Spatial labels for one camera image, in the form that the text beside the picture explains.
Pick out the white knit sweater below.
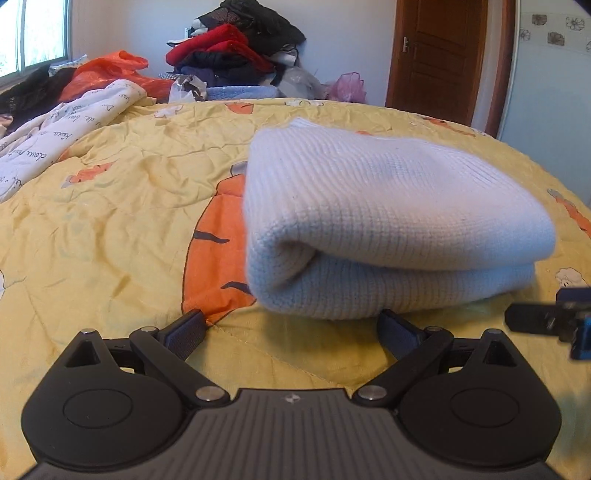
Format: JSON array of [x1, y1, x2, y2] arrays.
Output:
[[243, 119, 556, 320]]

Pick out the black clothes by window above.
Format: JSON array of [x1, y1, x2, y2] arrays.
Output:
[[1, 65, 76, 123]]

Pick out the yellow carrot print bedspread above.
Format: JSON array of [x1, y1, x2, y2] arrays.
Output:
[[1, 99, 590, 479]]

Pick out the frosted glass wardrobe door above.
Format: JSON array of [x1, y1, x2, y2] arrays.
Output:
[[500, 1, 590, 205]]

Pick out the white script print quilt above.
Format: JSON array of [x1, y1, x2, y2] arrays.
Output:
[[0, 79, 147, 201]]

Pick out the brown wooden door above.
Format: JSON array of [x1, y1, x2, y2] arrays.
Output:
[[386, 0, 488, 125]]

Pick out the pink plastic bag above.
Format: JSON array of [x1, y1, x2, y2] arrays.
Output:
[[328, 72, 367, 104]]

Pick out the grey patterned plastic bag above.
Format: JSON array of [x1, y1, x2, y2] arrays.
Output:
[[168, 75, 207, 103]]

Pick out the orange plastic bag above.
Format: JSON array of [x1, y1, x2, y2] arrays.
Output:
[[59, 50, 173, 102]]

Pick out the light blue knit blanket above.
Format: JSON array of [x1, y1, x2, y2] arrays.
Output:
[[206, 85, 280, 101]]

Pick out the navy garment on pile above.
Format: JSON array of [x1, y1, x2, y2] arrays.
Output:
[[174, 51, 267, 87]]

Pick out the red garment on pile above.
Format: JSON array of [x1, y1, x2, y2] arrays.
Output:
[[165, 24, 273, 73]]

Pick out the black garment on pile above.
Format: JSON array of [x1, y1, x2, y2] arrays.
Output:
[[198, 0, 307, 47]]

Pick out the window with metal frame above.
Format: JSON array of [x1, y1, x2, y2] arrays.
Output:
[[0, 0, 70, 82]]

